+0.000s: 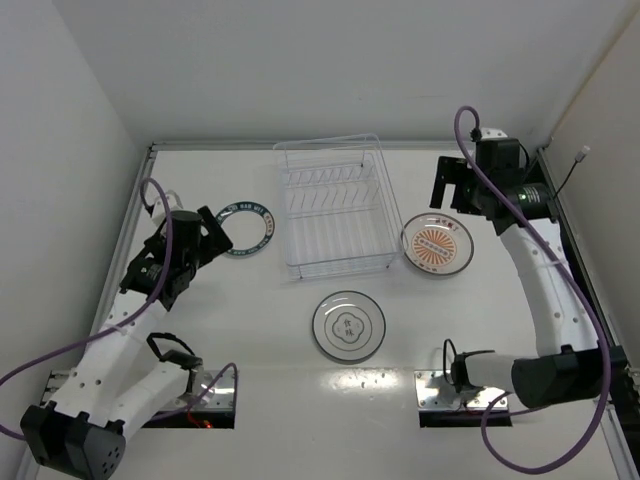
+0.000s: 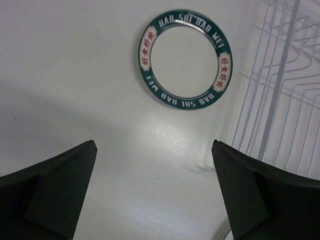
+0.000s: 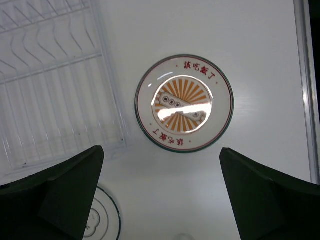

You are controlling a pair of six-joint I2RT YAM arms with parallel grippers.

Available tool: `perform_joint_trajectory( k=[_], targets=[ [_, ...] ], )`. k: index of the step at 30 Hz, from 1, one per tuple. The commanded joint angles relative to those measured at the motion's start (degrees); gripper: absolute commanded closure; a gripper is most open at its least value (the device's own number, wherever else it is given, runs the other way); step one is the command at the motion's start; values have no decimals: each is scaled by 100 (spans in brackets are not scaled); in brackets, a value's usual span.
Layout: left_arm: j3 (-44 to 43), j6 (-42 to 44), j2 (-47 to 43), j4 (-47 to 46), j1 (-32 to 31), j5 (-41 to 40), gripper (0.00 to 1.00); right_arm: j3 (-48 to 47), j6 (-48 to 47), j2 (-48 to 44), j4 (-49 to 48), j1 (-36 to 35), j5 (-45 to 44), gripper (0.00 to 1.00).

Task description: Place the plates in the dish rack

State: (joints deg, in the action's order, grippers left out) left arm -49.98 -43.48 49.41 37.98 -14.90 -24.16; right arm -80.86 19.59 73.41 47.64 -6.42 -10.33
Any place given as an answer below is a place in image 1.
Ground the white plate black rim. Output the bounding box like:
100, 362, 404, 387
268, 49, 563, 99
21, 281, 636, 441
311, 290, 387, 364

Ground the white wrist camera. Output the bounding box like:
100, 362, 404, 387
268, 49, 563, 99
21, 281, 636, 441
147, 189, 185, 224
470, 127, 508, 143

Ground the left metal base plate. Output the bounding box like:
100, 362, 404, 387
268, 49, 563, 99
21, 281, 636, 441
39, 370, 235, 412

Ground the clear wire dish rack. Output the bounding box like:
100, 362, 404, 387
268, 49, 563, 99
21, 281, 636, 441
273, 133, 402, 280

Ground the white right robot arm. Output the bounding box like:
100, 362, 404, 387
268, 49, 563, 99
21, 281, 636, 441
430, 138, 626, 409

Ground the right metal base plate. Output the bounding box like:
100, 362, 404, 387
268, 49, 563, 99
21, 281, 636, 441
414, 370, 504, 413

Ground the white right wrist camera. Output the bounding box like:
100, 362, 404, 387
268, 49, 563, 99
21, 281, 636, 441
470, 127, 508, 143

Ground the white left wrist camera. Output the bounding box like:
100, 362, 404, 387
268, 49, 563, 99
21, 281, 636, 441
147, 189, 185, 224

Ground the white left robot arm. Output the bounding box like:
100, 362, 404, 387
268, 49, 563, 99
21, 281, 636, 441
20, 206, 232, 479

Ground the orange sunburst plate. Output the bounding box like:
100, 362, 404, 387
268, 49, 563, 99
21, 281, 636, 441
400, 212, 475, 277

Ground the metal base plate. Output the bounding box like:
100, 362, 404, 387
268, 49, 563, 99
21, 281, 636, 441
39, 370, 235, 412
414, 370, 504, 413

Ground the white plate green rim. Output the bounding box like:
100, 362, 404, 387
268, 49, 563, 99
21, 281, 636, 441
215, 201, 276, 258

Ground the black cable white connector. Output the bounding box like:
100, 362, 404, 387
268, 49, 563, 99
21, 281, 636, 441
553, 145, 591, 199

